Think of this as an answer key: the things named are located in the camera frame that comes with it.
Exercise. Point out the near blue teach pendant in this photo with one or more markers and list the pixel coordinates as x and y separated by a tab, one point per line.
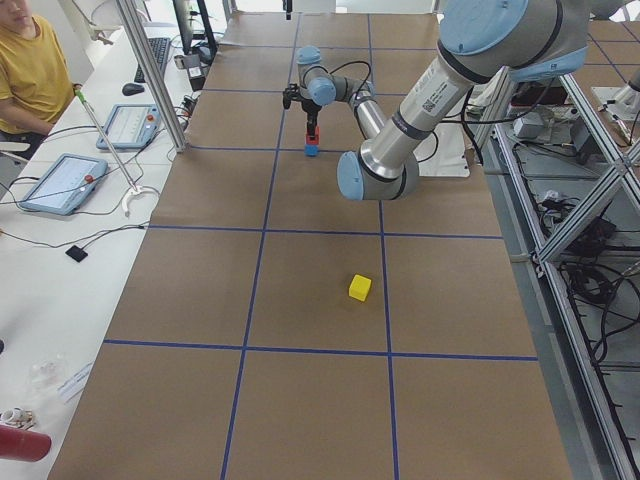
65	186

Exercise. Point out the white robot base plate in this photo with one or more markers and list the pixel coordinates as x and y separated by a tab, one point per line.
443	154

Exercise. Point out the black monitor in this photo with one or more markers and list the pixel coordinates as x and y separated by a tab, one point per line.
196	34

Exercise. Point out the black keyboard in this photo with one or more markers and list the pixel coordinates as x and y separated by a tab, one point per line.
160	48

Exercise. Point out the red cube block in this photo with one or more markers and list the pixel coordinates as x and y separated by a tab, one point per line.
312	137

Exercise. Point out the blue teach pendant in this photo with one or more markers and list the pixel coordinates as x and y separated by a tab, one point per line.
65	186
132	126

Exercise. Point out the red cylinder bottle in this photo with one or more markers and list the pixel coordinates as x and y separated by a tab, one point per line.
23	445

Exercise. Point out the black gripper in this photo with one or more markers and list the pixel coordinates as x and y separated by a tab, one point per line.
311	111

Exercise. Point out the yellow cube block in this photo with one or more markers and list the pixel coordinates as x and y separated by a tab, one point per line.
359	287

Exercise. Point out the blue cube block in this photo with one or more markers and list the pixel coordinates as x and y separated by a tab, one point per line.
311	150

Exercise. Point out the small black square pad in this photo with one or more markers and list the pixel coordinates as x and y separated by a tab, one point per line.
76	253

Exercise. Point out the black computer mouse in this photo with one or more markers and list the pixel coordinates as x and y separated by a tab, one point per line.
130	89

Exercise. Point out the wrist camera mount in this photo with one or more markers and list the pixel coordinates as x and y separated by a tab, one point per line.
290	95

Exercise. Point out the far blue teach pendant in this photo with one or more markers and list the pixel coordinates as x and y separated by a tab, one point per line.
132	126

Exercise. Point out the aluminium frame post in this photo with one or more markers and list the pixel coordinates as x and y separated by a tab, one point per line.
138	40

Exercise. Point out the person in yellow shirt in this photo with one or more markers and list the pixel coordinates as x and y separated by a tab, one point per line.
36	87

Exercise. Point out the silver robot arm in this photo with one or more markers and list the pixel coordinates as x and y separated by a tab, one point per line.
535	40

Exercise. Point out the white reacher grabber stick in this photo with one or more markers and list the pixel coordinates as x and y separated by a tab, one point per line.
134	189

